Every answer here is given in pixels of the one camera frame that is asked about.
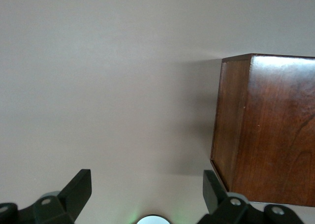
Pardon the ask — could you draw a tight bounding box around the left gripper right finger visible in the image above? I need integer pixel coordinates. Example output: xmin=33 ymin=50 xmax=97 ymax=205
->
xmin=196 ymin=169 xmax=303 ymax=224

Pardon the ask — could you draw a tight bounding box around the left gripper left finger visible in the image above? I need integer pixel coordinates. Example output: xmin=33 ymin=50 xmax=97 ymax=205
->
xmin=0 ymin=169 xmax=92 ymax=224

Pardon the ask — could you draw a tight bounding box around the dark brown wooden cabinet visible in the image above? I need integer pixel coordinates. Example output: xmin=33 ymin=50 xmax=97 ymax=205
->
xmin=210 ymin=53 xmax=315 ymax=207

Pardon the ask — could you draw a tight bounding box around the brown table cloth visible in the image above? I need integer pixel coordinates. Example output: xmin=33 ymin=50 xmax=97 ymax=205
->
xmin=0 ymin=0 xmax=315 ymax=224

